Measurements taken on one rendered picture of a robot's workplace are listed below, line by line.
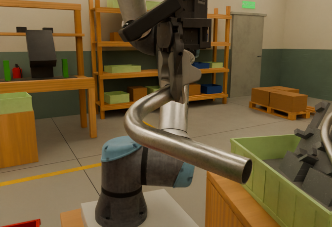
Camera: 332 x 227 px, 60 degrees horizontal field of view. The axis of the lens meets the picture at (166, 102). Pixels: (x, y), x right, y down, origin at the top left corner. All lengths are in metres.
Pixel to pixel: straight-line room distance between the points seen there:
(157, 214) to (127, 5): 0.60
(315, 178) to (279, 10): 7.85
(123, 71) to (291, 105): 3.19
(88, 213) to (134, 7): 0.60
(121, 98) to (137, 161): 4.85
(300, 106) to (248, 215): 4.88
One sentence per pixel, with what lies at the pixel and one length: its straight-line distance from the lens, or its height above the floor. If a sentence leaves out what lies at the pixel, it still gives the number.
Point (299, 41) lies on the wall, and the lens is 8.67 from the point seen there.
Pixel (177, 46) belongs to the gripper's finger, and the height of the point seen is 1.38.
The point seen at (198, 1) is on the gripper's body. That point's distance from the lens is 0.56.
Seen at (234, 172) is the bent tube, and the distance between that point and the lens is 0.33.
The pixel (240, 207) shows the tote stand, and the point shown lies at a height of 0.79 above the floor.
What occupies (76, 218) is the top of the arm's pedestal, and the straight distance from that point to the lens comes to 1.01.
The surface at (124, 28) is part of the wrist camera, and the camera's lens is 0.50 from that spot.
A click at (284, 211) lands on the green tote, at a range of 1.06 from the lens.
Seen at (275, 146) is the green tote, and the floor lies 0.91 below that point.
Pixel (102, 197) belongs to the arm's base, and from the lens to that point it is 0.86.
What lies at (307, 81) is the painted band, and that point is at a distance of 8.52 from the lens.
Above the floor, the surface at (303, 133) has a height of 1.01.
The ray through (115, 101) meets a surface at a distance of 5.56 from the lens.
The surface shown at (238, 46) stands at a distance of 7.71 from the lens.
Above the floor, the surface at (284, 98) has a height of 0.38.
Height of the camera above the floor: 1.39
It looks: 12 degrees down
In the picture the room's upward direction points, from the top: straight up
